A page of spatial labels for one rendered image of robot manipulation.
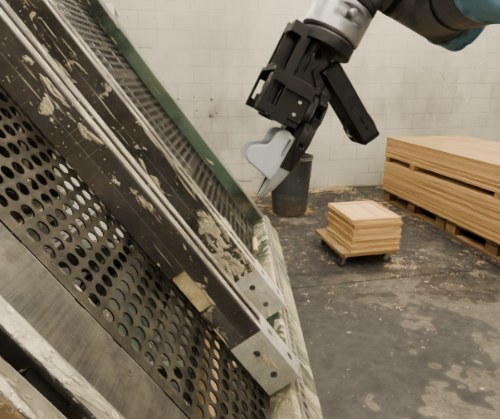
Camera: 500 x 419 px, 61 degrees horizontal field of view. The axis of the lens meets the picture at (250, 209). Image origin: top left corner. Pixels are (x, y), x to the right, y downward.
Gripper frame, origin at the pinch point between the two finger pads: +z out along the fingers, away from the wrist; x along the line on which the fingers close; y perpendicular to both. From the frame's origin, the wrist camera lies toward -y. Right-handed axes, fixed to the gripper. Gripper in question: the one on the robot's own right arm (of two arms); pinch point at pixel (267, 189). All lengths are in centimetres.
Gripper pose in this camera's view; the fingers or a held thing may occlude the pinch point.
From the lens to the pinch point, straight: 56.8
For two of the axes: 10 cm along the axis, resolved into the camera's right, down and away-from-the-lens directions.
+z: -4.5, 8.8, 1.7
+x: 2.1, 2.8, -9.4
